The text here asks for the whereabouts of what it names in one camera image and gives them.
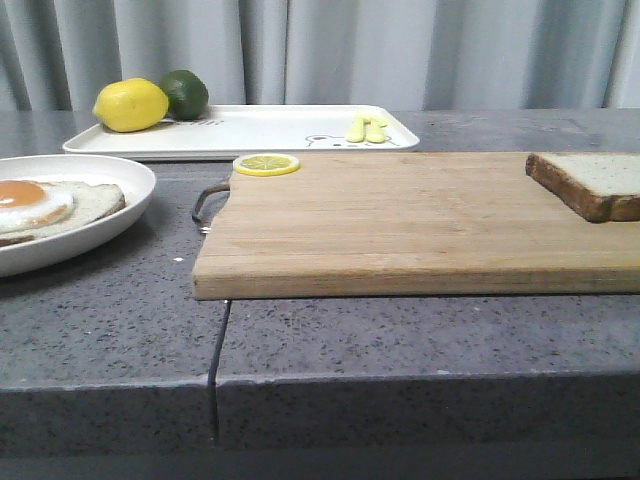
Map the white round plate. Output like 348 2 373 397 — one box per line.
1 154 156 277

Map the white rectangular bear tray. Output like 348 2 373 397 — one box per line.
63 105 419 161

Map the lemon slice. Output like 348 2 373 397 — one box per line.
232 153 301 177

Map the yellow plastic fork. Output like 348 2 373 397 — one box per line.
344 112 370 143

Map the wooden cutting board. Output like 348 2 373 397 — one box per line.
192 152 639 300

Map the green lime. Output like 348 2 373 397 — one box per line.
159 70 209 120

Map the yellow lemon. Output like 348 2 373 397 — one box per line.
93 78 169 133

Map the fried egg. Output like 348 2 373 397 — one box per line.
1 180 75 233

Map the grey pleated curtain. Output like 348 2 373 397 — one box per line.
1 1 639 111

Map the metal cutting board handle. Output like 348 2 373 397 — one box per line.
191 181 230 235

